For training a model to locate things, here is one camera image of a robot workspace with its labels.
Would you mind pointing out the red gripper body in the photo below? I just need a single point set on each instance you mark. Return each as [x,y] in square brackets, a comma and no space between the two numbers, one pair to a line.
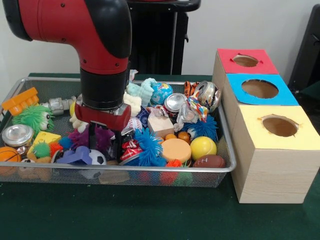
[105,118]

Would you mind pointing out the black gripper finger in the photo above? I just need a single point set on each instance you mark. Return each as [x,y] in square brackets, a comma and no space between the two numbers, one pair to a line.
[92,136]
[118,147]

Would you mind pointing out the cream knitted cloth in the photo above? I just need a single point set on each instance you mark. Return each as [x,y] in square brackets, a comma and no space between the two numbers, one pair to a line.
[133,102]

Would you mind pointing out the light blue knitted cloth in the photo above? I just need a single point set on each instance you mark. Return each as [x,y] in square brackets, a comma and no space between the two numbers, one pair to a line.
[140,88]

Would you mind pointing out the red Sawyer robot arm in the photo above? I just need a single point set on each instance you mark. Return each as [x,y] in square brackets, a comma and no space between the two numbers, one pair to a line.
[62,22]

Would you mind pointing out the shallow clear mesh bin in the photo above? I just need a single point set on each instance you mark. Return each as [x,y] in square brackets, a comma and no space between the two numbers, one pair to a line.
[125,168]

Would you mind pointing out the purple plastic block toy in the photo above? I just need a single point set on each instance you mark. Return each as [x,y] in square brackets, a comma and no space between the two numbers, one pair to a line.
[75,156]

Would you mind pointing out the large blue spiky ball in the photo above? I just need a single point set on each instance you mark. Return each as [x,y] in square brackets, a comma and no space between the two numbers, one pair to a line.
[150,150]

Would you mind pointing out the plain wooden cube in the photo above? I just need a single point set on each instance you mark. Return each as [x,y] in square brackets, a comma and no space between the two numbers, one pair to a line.
[160,123]

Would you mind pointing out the blue globe print ball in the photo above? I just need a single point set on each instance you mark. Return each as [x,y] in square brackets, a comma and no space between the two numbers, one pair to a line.
[161,92]

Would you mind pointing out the green spiky toy with eyes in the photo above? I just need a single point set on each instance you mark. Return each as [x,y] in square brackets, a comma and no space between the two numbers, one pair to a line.
[32,117]

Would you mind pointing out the orange plastic toy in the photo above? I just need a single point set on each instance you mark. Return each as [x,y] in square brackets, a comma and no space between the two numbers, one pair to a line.
[21,100]

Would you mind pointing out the yellow ball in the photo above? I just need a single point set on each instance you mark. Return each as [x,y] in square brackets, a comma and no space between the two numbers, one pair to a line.
[203,148]

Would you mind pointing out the orange toy basketball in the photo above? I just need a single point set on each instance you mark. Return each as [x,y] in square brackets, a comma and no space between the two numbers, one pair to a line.
[8,155]

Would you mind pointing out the small blue spiky ball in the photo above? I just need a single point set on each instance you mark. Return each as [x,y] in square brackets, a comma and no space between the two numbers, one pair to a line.
[203,126]

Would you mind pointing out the brown toy football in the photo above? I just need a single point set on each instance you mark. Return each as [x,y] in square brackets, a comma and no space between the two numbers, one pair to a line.
[209,161]

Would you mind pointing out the dark green side table cloth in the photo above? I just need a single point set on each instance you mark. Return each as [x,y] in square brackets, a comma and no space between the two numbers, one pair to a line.
[312,90]

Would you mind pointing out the black panel stand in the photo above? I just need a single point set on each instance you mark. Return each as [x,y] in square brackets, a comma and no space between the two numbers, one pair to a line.
[307,50]

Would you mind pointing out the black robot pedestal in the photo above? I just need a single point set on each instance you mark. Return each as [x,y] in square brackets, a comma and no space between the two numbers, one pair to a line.
[160,37]

